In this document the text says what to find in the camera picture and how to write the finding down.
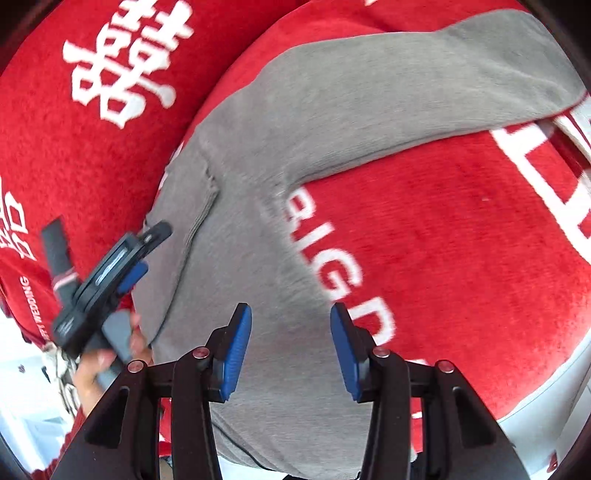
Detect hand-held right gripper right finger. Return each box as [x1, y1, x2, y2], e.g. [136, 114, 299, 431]
[329, 302, 532, 480]

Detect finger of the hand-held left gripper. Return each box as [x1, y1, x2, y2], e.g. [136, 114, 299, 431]
[140, 220, 173, 246]
[117, 261, 150, 297]

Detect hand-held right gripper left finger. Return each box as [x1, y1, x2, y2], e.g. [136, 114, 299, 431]
[50, 302, 254, 480]

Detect grey sweater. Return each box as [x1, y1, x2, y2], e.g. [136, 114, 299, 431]
[134, 9, 589, 476]

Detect person's left hand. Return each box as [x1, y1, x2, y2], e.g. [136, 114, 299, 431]
[73, 315, 154, 416]

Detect dark grey cloth strip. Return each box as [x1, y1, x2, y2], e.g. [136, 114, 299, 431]
[41, 217, 79, 305]

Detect red printed sofa backrest cushion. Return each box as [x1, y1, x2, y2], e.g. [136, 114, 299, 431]
[0, 0, 305, 278]

